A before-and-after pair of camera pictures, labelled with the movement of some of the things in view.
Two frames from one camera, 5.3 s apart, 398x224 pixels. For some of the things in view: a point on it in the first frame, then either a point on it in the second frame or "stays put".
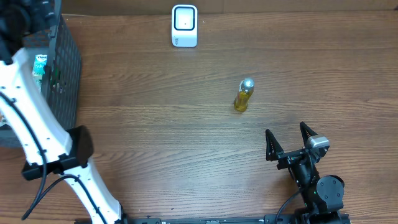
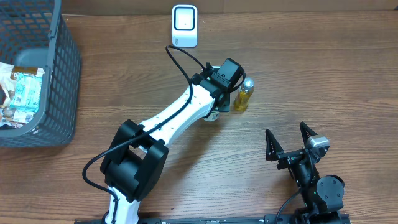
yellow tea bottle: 245,89 stays put
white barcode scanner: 185,26 stays put
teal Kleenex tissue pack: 40,61 to 212,116
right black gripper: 292,156 stays put
